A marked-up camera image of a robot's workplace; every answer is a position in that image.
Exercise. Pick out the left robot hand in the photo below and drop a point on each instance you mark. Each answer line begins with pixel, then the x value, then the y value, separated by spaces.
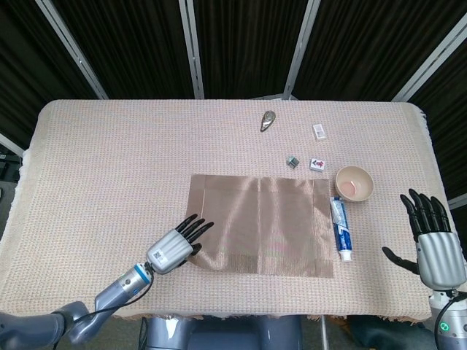
pixel 169 251

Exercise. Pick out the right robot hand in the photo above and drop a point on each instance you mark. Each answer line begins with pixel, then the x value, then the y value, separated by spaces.
pixel 441 259

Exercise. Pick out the brown woven placemat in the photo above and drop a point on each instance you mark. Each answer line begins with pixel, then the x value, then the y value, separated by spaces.
pixel 262 218

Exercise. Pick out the light brown bowl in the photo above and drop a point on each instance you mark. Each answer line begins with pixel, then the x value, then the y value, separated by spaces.
pixel 361 178

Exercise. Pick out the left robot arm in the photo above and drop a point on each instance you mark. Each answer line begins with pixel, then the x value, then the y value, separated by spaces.
pixel 116 291

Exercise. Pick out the grey robot torso base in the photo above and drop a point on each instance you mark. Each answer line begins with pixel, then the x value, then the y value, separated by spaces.
pixel 219 335

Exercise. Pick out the blue white toothpaste tube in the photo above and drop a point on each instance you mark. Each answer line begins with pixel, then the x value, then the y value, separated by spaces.
pixel 341 226

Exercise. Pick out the beige woven tablecloth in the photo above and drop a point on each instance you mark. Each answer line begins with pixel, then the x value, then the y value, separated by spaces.
pixel 109 127

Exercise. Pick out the white table leg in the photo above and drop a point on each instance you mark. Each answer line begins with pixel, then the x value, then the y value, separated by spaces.
pixel 324 335

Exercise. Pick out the dark pleated screen panel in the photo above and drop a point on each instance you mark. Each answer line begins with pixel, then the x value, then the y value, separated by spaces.
pixel 22 54
pixel 452 109
pixel 248 47
pixel 127 47
pixel 372 43

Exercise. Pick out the small green cube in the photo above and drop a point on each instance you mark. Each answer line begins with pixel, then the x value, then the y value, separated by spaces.
pixel 292 162

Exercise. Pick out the white red-printed mahjong tile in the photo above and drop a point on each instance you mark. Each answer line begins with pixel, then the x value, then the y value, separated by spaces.
pixel 318 165

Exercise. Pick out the small white barcode box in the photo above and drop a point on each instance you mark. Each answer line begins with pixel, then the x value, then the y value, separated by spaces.
pixel 319 131

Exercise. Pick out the white screen frame post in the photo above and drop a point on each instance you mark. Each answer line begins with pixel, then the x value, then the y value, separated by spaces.
pixel 458 202
pixel 299 47
pixel 73 51
pixel 430 58
pixel 193 54
pixel 11 143

